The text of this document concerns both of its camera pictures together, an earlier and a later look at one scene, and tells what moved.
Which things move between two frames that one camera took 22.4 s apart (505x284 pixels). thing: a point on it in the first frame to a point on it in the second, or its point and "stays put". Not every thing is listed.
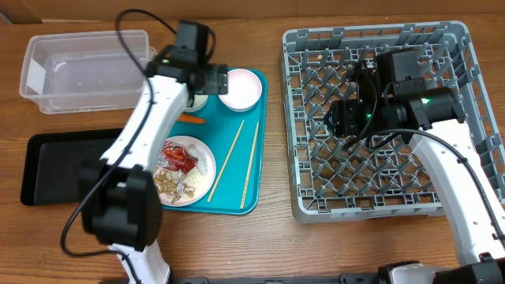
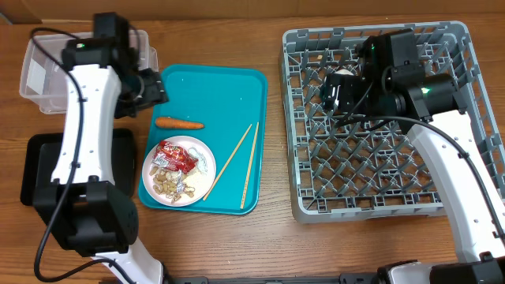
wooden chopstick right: [250, 166] stays put
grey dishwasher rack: [332, 181] stays put
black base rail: [345, 278] stays put
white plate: [185, 171] stays put
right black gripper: [346, 120] to [350, 89]
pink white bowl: [244, 90] to [344, 72]
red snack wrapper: [173, 156] stays put
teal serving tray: [237, 140] stays put
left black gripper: [213, 80] to [154, 89]
